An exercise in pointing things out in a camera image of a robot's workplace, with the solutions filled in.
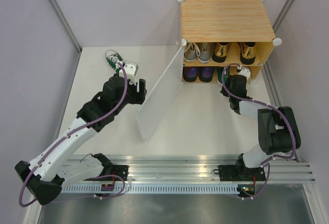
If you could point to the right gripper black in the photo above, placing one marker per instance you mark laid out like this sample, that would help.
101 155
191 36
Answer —
224 92

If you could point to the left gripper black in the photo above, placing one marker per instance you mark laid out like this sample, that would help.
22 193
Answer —
138 97

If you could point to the green sneaker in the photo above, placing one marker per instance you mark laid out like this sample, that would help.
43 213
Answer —
222 75
112 58

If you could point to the purple loafer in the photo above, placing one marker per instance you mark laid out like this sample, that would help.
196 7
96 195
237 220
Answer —
206 74
190 74

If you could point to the grey sneaker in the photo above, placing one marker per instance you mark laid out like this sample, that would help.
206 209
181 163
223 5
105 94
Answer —
205 50
191 52

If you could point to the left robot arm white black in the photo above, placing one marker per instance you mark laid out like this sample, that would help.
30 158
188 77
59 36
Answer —
46 176

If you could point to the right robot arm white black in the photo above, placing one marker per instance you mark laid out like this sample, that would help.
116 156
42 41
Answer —
278 135

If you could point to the white cabinet door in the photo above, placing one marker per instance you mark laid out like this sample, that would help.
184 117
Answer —
161 96

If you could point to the wooden shoe cabinet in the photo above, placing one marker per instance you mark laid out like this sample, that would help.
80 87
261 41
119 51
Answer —
234 21

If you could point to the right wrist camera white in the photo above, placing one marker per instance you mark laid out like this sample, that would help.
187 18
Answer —
243 73

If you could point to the aluminium mounting rail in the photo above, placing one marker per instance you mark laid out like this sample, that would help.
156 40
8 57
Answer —
199 169

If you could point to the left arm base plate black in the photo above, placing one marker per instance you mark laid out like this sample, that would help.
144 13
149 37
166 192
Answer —
110 173

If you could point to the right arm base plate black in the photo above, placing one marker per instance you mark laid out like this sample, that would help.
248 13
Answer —
231 173

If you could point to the white slotted cable duct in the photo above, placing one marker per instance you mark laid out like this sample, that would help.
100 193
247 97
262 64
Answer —
146 188

